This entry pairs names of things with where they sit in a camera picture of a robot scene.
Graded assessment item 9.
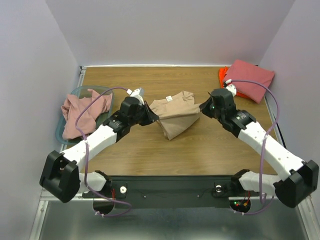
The aluminium frame rail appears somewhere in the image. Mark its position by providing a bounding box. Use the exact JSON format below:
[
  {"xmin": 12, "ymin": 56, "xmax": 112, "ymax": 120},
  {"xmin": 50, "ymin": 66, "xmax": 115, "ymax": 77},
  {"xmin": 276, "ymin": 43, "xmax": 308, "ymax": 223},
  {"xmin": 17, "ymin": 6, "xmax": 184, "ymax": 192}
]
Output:
[{"xmin": 41, "ymin": 65, "xmax": 312, "ymax": 201}]

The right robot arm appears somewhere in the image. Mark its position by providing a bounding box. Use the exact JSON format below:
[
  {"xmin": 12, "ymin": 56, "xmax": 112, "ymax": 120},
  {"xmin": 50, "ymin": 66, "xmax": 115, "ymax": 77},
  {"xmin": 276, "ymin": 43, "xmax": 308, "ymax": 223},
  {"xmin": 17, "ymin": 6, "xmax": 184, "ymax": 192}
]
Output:
[{"xmin": 199, "ymin": 85, "xmax": 320, "ymax": 208}]

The teal plastic basket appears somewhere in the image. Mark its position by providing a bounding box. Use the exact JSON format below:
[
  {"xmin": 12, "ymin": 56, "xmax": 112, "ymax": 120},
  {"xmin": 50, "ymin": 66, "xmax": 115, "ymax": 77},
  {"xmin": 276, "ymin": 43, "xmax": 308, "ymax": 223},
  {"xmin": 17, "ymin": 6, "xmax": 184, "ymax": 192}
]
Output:
[{"xmin": 54, "ymin": 84, "xmax": 116, "ymax": 146}]

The folded orange t shirt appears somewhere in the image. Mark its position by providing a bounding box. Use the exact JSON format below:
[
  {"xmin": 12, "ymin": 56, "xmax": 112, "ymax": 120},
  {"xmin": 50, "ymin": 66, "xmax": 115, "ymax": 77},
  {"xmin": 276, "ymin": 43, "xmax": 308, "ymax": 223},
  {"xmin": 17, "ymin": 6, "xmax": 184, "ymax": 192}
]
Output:
[{"xmin": 218, "ymin": 66, "xmax": 249, "ymax": 99}]

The folded pink t shirt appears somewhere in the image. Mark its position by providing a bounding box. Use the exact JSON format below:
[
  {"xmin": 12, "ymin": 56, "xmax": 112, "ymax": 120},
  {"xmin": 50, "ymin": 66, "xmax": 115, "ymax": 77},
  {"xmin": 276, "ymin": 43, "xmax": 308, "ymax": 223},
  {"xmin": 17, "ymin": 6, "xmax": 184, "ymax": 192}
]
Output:
[{"xmin": 223, "ymin": 59, "xmax": 275, "ymax": 104}]

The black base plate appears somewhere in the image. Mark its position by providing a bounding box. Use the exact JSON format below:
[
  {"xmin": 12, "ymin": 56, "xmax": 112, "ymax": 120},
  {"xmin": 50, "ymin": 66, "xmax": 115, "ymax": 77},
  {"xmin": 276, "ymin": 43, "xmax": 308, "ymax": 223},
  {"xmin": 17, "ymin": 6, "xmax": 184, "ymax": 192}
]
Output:
[{"xmin": 82, "ymin": 174, "xmax": 261, "ymax": 210}]

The beige t shirt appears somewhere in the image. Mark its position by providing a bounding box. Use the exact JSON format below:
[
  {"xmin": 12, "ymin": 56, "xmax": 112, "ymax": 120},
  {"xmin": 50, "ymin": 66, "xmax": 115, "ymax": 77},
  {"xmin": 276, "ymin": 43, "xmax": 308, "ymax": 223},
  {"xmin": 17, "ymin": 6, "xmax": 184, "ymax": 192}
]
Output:
[{"xmin": 150, "ymin": 90, "xmax": 201, "ymax": 140}]

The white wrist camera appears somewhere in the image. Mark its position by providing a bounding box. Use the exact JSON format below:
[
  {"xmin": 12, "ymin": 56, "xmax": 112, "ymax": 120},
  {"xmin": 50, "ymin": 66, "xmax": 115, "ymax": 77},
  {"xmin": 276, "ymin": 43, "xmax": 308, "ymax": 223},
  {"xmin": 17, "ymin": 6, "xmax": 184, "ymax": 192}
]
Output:
[
  {"xmin": 223, "ymin": 79, "xmax": 237, "ymax": 97},
  {"xmin": 126, "ymin": 87, "xmax": 145, "ymax": 105}
]

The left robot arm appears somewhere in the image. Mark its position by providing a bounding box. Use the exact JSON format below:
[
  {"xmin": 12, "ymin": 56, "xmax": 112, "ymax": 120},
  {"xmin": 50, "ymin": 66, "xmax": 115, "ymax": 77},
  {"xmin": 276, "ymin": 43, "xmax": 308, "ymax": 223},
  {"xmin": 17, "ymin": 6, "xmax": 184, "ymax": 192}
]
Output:
[{"xmin": 39, "ymin": 96, "xmax": 159, "ymax": 203}]

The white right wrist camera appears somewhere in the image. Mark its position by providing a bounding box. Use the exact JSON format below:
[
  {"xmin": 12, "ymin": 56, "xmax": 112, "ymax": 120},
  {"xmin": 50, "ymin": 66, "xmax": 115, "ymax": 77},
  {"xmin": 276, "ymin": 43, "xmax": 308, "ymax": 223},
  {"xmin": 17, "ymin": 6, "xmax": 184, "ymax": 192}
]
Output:
[{"xmin": 223, "ymin": 79, "xmax": 237, "ymax": 97}]

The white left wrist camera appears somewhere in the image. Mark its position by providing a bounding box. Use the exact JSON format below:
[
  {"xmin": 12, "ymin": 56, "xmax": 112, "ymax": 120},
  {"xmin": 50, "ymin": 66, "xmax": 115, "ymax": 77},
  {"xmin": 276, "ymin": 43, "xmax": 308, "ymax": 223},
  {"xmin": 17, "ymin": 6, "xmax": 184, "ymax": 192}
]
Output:
[{"xmin": 126, "ymin": 87, "xmax": 145, "ymax": 105}]

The pink crumpled t shirt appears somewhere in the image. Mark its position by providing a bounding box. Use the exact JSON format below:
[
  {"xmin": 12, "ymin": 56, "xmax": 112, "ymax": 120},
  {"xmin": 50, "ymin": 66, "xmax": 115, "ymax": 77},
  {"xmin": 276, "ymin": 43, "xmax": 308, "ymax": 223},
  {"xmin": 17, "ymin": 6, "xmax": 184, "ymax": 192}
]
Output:
[{"xmin": 60, "ymin": 88, "xmax": 113, "ymax": 141}]

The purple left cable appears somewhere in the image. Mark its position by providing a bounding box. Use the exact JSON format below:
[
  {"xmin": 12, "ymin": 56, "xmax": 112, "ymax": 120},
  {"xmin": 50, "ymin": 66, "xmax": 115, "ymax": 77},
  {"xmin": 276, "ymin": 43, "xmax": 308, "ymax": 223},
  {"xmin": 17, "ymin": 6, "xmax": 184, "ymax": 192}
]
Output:
[{"xmin": 74, "ymin": 86, "xmax": 133, "ymax": 218}]

